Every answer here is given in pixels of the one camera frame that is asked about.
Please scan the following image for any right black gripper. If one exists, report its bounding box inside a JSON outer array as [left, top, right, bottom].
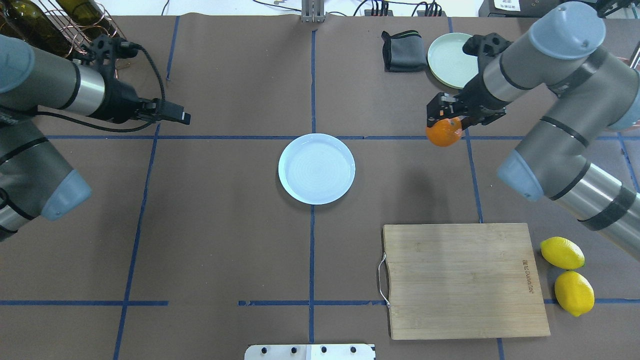
[[426, 75, 508, 128]]

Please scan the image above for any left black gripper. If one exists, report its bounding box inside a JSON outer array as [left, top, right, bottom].
[[102, 77, 191, 126]]

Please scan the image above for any orange fruit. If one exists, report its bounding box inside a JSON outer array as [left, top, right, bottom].
[[425, 117, 464, 147]]

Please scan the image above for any light blue plate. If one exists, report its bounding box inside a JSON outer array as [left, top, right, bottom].
[[278, 133, 356, 205]]

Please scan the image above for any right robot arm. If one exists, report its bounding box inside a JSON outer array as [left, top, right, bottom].
[[426, 1, 640, 259]]

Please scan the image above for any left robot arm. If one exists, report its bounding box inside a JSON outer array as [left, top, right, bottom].
[[0, 35, 191, 240]]

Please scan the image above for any light green plate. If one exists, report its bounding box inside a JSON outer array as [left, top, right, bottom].
[[427, 32, 479, 90]]

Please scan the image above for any dark folded cloth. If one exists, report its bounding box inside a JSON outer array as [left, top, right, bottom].
[[381, 30, 428, 73]]

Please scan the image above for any brown glass bottle upper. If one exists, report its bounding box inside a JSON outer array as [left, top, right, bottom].
[[55, 0, 119, 41]]

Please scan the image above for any brown glass bottle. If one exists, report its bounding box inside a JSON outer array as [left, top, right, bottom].
[[1, 0, 73, 59], [55, 0, 119, 41]]

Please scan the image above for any brown glass bottle middle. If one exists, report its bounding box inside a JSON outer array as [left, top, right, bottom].
[[1, 0, 73, 59]]

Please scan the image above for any bamboo cutting board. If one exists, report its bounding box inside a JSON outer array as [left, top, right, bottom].
[[381, 223, 551, 341]]

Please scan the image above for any lemon near board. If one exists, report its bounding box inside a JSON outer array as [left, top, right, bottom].
[[540, 236, 586, 271]]

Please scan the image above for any lemon far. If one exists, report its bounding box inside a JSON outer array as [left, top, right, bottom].
[[553, 270, 595, 318]]

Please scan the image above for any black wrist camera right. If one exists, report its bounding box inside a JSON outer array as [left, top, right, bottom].
[[462, 32, 513, 72]]

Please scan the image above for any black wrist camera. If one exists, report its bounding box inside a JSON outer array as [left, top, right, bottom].
[[78, 34, 142, 79], [462, 32, 513, 72]]

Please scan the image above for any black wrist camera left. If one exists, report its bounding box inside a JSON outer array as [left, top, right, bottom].
[[78, 34, 142, 79]]

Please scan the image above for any copper wire bottle rack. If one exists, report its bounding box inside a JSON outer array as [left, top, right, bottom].
[[0, 0, 132, 66]]

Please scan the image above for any aluminium frame post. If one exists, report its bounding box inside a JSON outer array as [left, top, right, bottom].
[[301, 0, 327, 23]]

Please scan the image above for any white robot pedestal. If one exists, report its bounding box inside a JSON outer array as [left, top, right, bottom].
[[244, 343, 377, 360]]

